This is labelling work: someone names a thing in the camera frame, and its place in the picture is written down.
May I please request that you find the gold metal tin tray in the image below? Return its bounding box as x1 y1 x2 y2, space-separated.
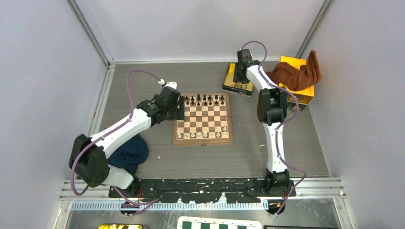
222 63 255 97

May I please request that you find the wooden chess board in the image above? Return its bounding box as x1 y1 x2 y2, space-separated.
173 93 234 146

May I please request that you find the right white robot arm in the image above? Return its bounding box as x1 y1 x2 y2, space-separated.
234 49 289 196

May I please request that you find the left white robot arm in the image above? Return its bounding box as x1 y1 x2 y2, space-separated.
69 82 184 197

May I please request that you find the green checkered calibration board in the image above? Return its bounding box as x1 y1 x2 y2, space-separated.
177 216 263 229

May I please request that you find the brown cloth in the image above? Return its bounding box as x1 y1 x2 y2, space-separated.
266 50 322 91

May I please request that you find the dark blue cloth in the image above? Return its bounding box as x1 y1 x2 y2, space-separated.
107 134 149 173

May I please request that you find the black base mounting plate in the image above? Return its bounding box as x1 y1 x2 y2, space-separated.
121 177 294 204

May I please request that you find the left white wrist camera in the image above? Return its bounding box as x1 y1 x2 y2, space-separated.
158 79 177 90

